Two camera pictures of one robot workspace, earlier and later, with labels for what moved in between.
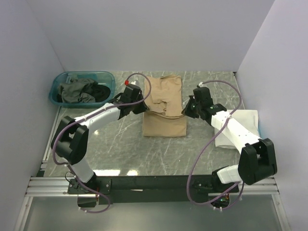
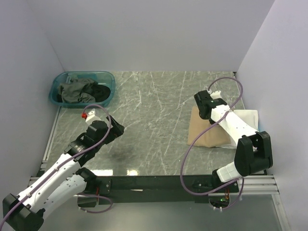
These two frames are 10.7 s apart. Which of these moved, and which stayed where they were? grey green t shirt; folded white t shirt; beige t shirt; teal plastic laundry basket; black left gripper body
Moved: black left gripper body; beige t shirt
Stayed: grey green t shirt; teal plastic laundry basket; folded white t shirt
